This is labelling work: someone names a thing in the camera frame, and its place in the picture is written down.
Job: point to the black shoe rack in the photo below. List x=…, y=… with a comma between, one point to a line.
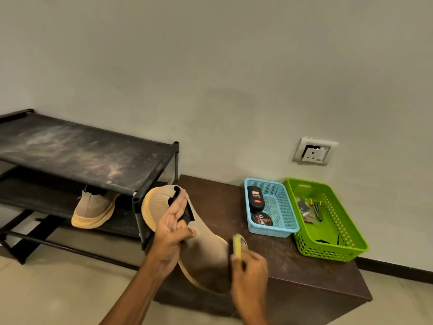
x=81, y=152

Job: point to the round shoe polish tin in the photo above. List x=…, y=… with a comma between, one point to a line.
x=262, y=219

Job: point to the person's left forearm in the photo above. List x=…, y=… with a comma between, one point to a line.
x=135, y=297

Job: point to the person's right fingers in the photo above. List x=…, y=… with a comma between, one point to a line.
x=238, y=262

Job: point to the person's left thumb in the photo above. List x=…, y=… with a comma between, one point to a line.
x=189, y=234

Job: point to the person's right forearm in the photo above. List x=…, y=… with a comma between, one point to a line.
x=252, y=318

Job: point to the black shoe polish bottle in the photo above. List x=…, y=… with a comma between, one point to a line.
x=255, y=198

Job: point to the black tool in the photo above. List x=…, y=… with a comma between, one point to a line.
x=330, y=240

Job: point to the grey packet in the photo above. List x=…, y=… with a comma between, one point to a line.
x=304, y=211

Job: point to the green plastic basket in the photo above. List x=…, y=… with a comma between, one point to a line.
x=341, y=230

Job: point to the person's right hand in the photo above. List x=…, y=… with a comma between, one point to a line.
x=250, y=284

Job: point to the person's left hand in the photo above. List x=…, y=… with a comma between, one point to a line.
x=165, y=243

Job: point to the blue plastic basket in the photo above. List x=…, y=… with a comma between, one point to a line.
x=282, y=213

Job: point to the yellow shoe brush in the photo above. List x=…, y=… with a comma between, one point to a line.
x=237, y=246

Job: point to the brown wooden cabinet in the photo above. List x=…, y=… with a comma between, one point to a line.
x=304, y=277

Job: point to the white wall socket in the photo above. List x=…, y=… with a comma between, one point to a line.
x=314, y=151

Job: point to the beige knit slip-on shoe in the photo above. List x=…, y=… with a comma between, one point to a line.
x=93, y=209
x=206, y=257

